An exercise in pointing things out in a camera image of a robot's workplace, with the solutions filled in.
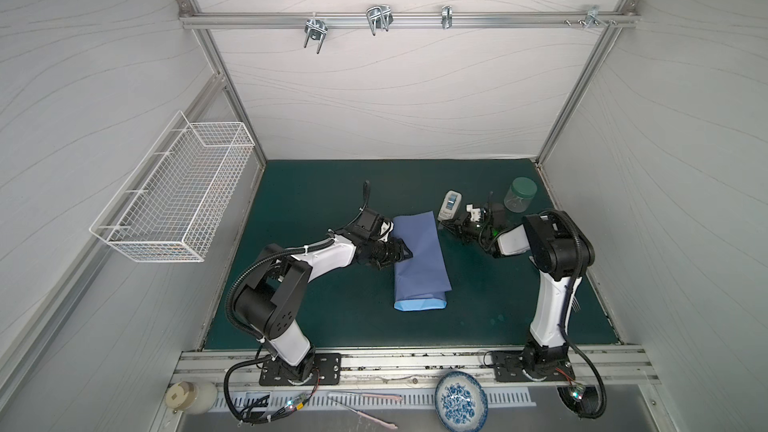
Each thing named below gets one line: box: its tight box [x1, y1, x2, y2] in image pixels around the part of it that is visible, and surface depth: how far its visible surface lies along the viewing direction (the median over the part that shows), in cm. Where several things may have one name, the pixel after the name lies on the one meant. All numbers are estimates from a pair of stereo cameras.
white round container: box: [165, 380, 218, 415], surface depth 64 cm
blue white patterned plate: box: [434, 371, 489, 432], surface depth 69 cm
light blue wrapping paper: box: [393, 211, 452, 311], surface depth 86 cm
